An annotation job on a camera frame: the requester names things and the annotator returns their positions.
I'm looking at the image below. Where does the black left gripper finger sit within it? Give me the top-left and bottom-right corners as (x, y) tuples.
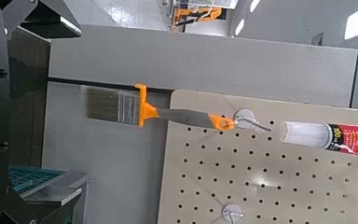
(7, 170), (91, 224)
(0, 0), (83, 39)

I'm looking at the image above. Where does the light gray backing board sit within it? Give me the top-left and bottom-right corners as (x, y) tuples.
(40, 81), (175, 224)

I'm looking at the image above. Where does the orange and gray paintbrush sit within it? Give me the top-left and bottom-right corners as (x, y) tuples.
(85, 82), (236, 131)

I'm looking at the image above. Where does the orange background equipment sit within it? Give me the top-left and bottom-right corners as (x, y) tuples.
(169, 7), (223, 34)

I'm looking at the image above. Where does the gray partition panel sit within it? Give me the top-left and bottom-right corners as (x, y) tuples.
(47, 23), (358, 108)

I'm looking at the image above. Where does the white pegboard hook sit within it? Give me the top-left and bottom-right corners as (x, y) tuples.
(233, 107), (273, 134)
(221, 203), (246, 224)

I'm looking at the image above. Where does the beige pegboard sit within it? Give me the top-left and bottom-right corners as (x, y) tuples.
(157, 89), (358, 224)

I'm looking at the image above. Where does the white and red caulk tube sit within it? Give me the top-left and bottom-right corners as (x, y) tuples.
(278, 119), (358, 158)

